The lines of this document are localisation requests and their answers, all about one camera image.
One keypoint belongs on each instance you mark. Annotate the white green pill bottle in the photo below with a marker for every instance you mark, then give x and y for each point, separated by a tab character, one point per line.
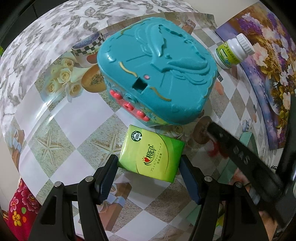
233	51

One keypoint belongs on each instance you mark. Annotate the teal plastic toy box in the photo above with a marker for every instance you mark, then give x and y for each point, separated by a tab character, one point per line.
158	72

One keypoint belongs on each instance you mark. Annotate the grey floral tablecloth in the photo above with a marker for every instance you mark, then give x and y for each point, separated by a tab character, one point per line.
52	34

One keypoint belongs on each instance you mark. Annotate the red floral cushion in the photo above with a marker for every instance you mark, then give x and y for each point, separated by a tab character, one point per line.
22	212

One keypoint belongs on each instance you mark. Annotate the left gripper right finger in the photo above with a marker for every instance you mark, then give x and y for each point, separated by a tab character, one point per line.
241	218

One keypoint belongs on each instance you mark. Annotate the floral painting canvas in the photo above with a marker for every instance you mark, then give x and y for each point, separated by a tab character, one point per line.
271	69

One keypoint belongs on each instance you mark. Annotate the green tissue pack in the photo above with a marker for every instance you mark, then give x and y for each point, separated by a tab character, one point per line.
150	154

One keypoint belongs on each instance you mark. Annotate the patterned plastic table cover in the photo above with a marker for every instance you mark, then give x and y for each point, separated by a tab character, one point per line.
67	126

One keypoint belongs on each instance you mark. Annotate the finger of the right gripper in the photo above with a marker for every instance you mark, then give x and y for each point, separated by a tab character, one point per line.
274	188

